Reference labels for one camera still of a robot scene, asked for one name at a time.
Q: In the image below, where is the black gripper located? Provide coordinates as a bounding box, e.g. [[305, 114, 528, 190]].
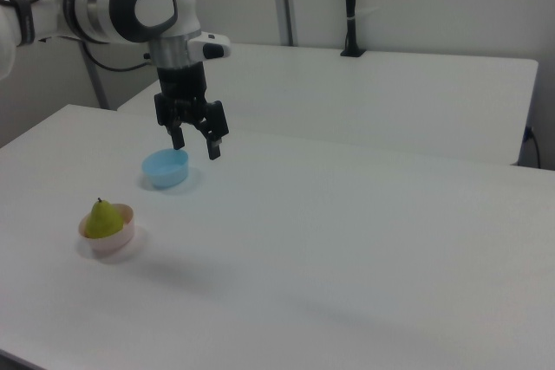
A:
[[153, 62, 230, 161]]

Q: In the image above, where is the blue plastic bowl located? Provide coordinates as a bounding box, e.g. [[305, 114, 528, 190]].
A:
[[141, 147, 190, 191]]

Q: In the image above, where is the green pear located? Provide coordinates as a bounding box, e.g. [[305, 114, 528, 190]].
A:
[[84, 197, 124, 240]]

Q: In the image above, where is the pink plastic bowl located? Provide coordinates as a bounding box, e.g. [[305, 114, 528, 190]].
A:
[[78, 202, 135, 252]]

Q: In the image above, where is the white back table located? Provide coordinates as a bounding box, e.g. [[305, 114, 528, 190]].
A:
[[115, 42, 539, 166]]

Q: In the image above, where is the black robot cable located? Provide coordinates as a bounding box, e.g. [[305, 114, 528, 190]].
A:
[[80, 38, 153, 72]]

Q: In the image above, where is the black camera stand pole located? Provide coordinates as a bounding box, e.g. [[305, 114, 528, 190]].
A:
[[339, 0, 369, 58]]

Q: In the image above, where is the black cable with blue plug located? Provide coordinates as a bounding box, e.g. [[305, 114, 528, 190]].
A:
[[523, 125, 542, 169]]

